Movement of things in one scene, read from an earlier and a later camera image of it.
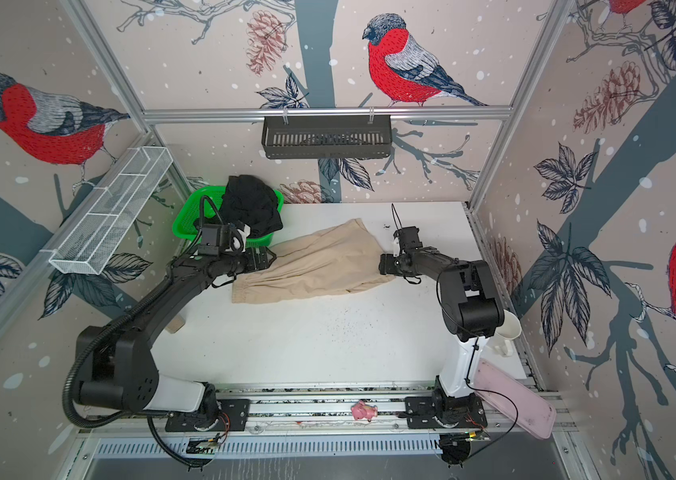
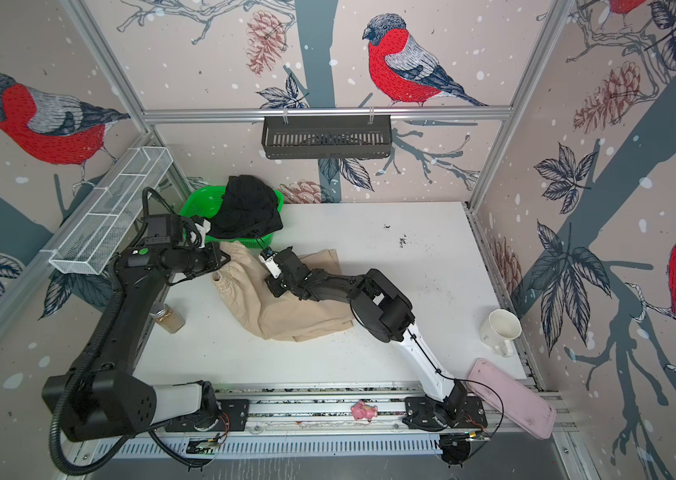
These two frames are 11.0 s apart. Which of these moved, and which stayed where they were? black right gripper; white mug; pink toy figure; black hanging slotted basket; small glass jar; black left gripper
Moved: black left gripper; black right gripper
Stayed: white mug; pink toy figure; black hanging slotted basket; small glass jar
